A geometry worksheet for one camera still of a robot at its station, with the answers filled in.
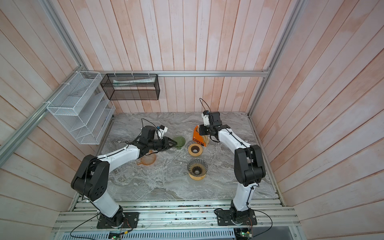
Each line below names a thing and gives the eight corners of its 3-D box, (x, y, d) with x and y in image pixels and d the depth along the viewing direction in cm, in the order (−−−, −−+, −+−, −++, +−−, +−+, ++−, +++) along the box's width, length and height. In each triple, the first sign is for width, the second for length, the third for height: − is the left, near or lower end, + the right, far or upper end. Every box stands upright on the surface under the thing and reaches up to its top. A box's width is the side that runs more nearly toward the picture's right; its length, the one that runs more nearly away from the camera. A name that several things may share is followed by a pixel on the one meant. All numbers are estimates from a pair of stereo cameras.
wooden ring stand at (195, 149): (188, 156, 99) (188, 154, 97) (188, 145, 104) (188, 143, 103) (202, 156, 99) (203, 154, 97) (202, 145, 104) (202, 143, 103)
